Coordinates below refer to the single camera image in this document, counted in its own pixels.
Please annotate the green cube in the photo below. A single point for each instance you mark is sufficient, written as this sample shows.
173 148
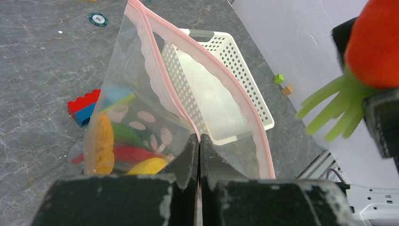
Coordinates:
279 78

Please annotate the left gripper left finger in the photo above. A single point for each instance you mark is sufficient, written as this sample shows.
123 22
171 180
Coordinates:
164 199

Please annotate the white perforated basket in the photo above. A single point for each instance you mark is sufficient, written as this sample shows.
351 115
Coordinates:
208 103

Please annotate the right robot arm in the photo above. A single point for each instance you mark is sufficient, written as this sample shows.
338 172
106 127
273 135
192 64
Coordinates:
373 206

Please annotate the yellow corn toy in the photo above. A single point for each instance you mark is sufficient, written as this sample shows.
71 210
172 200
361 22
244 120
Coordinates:
150 166

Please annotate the red chili pepper toy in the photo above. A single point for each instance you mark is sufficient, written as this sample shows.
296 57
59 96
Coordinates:
126 154

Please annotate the clear polka dot zip bag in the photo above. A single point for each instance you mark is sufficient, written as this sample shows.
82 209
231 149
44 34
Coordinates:
163 85

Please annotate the multicolour brick stack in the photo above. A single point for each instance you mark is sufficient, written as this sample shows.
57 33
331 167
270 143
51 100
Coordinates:
82 108

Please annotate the orange yellow fruit toy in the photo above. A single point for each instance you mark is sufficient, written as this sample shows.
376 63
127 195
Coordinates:
98 145

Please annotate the tan wooden cube right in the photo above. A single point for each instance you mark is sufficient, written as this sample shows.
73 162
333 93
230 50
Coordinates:
287 90

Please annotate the small round disc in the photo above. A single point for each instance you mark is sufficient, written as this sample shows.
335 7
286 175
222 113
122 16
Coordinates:
98 19

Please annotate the green chili pepper toy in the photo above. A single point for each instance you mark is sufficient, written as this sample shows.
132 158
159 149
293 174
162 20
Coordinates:
126 135

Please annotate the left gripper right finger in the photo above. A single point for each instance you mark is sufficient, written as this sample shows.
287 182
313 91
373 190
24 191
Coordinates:
231 199

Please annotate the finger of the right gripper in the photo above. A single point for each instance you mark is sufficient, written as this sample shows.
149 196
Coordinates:
381 115
340 35

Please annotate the orange carrot toy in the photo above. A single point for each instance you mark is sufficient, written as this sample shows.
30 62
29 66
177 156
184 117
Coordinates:
371 65

